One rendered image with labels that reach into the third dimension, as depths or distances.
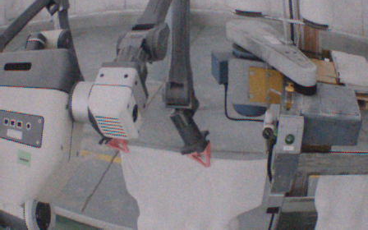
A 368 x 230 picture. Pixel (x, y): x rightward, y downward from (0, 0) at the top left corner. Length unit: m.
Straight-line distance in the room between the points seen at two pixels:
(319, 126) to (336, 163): 0.30
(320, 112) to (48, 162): 0.73
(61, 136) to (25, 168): 0.14
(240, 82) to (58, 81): 0.78
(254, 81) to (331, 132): 0.47
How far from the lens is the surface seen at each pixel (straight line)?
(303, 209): 1.85
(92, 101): 0.89
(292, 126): 1.11
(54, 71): 0.96
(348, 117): 1.18
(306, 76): 1.23
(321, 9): 1.33
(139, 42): 1.00
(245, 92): 1.57
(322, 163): 1.43
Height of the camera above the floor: 1.85
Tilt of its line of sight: 27 degrees down
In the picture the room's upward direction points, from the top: 2 degrees counter-clockwise
